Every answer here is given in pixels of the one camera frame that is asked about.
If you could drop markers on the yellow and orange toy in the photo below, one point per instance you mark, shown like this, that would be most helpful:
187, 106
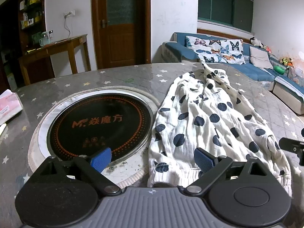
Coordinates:
286, 61

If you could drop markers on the dark wooden shelf cabinet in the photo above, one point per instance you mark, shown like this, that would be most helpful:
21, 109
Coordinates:
14, 35

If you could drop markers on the grey star-printed tablecloth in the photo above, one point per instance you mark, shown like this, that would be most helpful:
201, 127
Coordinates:
261, 99

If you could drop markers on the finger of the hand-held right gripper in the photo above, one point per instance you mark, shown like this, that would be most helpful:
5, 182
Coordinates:
291, 146

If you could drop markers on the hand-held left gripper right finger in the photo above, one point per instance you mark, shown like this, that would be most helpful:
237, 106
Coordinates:
204, 160

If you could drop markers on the pink tissue pack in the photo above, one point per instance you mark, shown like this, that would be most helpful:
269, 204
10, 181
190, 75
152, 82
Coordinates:
9, 104

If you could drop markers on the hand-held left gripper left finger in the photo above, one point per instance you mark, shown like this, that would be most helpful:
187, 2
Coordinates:
101, 160

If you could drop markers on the blue sofa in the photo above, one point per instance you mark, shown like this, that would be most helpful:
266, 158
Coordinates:
251, 70

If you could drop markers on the brown wooden door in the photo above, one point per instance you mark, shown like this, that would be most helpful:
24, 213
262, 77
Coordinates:
118, 42

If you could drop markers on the butterfly print pillow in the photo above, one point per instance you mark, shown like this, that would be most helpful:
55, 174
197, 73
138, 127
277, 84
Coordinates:
213, 49

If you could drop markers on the slim glass jar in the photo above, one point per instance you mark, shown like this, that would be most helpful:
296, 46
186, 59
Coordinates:
50, 36

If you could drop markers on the green toy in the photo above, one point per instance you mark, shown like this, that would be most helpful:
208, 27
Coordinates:
279, 69

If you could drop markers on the beige cushion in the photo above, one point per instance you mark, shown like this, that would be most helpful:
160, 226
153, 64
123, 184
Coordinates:
260, 57

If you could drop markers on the wooden side table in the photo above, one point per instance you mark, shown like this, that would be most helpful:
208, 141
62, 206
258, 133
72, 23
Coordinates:
59, 43

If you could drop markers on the black round induction cooktop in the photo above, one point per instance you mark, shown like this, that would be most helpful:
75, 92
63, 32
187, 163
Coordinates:
99, 121

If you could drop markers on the white polka dot garment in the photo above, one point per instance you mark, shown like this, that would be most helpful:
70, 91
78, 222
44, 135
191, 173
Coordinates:
201, 104

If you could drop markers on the black and white plush toy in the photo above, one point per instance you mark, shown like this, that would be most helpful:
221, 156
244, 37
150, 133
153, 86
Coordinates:
256, 42

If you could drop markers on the white wall outlet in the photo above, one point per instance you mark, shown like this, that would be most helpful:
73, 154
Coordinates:
69, 13

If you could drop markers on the green framed window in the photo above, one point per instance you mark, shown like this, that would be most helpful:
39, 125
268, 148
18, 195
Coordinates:
223, 2

